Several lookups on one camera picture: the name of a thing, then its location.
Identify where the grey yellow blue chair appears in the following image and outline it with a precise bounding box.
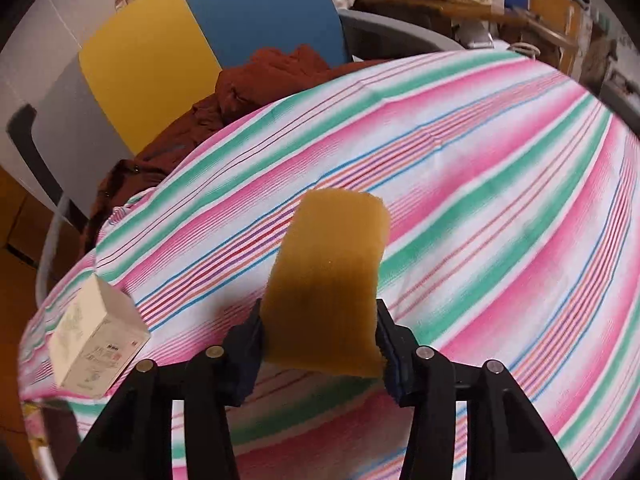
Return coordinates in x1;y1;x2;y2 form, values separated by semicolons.
8;0;454;228

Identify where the wooden desk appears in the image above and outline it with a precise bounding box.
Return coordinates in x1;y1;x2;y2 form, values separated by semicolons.
355;0;577;50

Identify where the yellow sponge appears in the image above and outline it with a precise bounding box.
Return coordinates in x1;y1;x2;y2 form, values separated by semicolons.
260;188;390;378

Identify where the beige cardboard box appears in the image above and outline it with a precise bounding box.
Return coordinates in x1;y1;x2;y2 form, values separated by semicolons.
48;274;151;399

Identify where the dark red cloth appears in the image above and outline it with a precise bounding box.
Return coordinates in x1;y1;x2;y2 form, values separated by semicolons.
80;44;378;255

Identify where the striped pink green bedsheet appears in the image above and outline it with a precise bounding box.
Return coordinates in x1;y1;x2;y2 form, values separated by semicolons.
17;51;639;479

